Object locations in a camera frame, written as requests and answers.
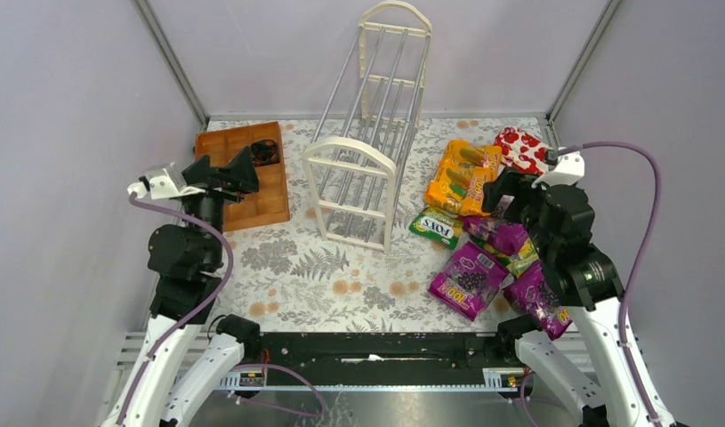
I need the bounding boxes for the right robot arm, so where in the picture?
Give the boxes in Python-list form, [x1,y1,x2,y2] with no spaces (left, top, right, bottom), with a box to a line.
[482,168,678,426]

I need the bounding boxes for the purple grape candy bag front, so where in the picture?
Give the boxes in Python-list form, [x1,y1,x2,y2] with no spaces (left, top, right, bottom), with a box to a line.
[428,241,513,321]

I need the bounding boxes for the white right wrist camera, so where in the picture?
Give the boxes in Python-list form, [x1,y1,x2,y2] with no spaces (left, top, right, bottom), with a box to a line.
[531,151,585,189]

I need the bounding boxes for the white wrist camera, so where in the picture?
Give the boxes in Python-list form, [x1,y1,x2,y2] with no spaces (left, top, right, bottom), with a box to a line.
[531,151,585,189]
[127,163,205,200]

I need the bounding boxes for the cream and metal shelf rack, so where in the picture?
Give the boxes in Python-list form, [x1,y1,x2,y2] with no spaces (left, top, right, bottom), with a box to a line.
[302,1,433,254]

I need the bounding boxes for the orange candy bag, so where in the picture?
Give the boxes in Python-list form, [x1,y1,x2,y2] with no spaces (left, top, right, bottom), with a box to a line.
[424,166,498,216]
[440,140,503,181]

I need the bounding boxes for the yellow green candy bag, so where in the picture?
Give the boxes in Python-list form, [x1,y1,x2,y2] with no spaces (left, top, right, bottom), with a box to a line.
[470,237,539,278]

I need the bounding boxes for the red white heart bag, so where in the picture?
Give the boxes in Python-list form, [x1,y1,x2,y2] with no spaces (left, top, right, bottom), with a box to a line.
[494,127,551,176]

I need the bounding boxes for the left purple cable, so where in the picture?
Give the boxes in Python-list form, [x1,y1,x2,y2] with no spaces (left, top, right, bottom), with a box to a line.
[115,193,236,427]

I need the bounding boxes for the brown wooden compartment tray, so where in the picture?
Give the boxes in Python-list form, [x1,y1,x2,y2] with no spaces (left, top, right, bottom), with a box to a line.
[194,121,291,231]

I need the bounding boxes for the black ring in tray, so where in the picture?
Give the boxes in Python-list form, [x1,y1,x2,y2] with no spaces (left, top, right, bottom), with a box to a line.
[250,139,281,167]

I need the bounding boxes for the purple grape candy bag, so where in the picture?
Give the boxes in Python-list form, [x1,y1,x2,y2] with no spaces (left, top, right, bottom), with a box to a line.
[428,241,513,321]
[503,261,572,341]
[461,216,528,255]

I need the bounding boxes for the green Fox's candy bag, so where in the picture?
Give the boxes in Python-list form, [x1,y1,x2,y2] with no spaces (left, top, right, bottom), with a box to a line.
[408,206,463,250]

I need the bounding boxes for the purple grape candy bag upper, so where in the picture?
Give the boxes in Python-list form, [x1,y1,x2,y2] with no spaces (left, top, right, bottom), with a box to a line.
[461,216,528,255]

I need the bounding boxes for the floral table mat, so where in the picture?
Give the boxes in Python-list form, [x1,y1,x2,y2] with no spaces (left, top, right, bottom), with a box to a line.
[212,117,545,333]

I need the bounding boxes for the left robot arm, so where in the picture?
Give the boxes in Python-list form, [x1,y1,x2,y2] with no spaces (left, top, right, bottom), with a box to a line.
[103,148,260,426]

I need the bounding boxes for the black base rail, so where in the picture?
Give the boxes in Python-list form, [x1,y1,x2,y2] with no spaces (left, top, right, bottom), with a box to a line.
[241,333,529,391]

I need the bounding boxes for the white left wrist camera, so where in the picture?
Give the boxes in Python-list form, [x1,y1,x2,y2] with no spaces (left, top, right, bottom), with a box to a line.
[127,163,205,200]

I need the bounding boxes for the purple grape candy bag right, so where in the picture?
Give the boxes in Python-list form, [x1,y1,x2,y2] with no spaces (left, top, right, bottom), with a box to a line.
[503,261,572,341]

